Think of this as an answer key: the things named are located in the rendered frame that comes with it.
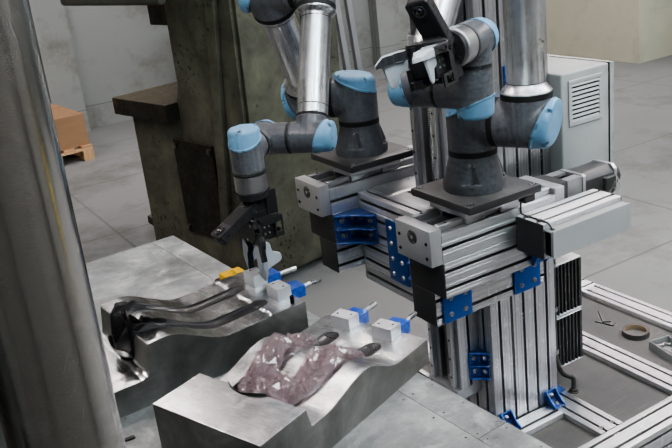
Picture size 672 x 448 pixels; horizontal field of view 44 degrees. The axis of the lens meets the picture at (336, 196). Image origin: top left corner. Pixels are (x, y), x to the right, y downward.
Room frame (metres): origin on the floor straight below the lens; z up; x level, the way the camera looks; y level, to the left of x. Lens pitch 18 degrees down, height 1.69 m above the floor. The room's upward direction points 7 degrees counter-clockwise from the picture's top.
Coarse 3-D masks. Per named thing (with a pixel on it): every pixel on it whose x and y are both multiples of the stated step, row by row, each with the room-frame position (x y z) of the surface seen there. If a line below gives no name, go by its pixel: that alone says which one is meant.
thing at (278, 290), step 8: (280, 280) 1.77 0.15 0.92; (296, 280) 1.79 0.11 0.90; (320, 280) 1.80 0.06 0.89; (272, 288) 1.73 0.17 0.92; (280, 288) 1.72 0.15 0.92; (288, 288) 1.73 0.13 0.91; (296, 288) 1.74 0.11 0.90; (304, 288) 1.76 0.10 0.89; (272, 296) 1.73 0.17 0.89; (280, 296) 1.72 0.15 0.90; (288, 296) 1.73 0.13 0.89
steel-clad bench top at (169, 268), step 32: (128, 256) 2.34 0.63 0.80; (160, 256) 2.31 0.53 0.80; (192, 256) 2.28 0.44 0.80; (96, 288) 2.12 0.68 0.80; (128, 288) 2.10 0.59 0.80; (160, 288) 2.07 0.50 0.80; (192, 288) 2.05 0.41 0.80; (416, 384) 1.45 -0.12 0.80; (128, 416) 1.45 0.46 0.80; (384, 416) 1.35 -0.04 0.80; (416, 416) 1.34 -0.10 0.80; (448, 416) 1.33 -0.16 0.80; (480, 416) 1.32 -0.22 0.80
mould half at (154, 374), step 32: (224, 288) 1.82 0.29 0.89; (256, 288) 1.80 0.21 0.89; (192, 320) 1.66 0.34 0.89; (256, 320) 1.64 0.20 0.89; (288, 320) 1.67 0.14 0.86; (160, 352) 1.51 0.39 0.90; (192, 352) 1.54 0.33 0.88; (224, 352) 1.58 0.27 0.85; (128, 384) 1.47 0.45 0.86; (160, 384) 1.50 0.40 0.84
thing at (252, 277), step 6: (246, 270) 1.85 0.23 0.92; (252, 270) 1.84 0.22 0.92; (258, 270) 1.84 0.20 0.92; (270, 270) 1.86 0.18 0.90; (276, 270) 1.86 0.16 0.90; (282, 270) 1.87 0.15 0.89; (288, 270) 1.88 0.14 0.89; (294, 270) 1.89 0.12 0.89; (246, 276) 1.83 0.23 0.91; (252, 276) 1.81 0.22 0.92; (258, 276) 1.81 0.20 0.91; (270, 276) 1.83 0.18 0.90; (276, 276) 1.84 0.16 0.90; (246, 282) 1.84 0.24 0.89; (252, 282) 1.81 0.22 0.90; (258, 282) 1.81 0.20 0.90; (264, 282) 1.82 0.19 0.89
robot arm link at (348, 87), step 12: (336, 72) 2.36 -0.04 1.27; (348, 72) 2.36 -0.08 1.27; (360, 72) 2.36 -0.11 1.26; (336, 84) 2.32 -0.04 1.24; (348, 84) 2.29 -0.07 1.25; (360, 84) 2.29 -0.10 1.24; (372, 84) 2.31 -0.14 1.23; (336, 96) 2.31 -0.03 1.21; (348, 96) 2.29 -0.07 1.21; (360, 96) 2.29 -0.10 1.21; (372, 96) 2.31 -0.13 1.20; (336, 108) 2.31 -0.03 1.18; (348, 108) 2.30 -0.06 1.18; (360, 108) 2.29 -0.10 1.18; (372, 108) 2.31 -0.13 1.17; (348, 120) 2.30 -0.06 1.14; (360, 120) 2.29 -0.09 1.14
